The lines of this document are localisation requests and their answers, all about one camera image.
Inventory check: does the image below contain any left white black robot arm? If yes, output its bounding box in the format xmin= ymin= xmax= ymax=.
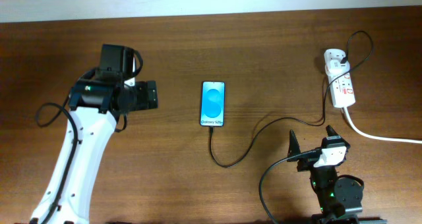
xmin=30 ymin=44 xmax=158 ymax=223

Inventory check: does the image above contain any thick white power cord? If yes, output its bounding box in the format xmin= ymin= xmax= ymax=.
xmin=341 ymin=106 xmax=422 ymax=144

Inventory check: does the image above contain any white USB charger plug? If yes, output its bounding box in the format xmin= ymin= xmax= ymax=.
xmin=325 ymin=59 xmax=350 ymax=76

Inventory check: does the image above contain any blue screen Samsung smartphone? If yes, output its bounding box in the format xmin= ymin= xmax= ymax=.
xmin=199 ymin=81 xmax=226 ymax=127

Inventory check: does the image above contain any white power strip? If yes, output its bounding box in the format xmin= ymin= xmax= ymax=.
xmin=324 ymin=49 xmax=355 ymax=108

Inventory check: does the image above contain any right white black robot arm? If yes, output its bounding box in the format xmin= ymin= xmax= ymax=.
xmin=287 ymin=126 xmax=388 ymax=224

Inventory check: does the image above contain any thin black charging cable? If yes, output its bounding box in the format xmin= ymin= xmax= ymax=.
xmin=207 ymin=30 xmax=375 ymax=169

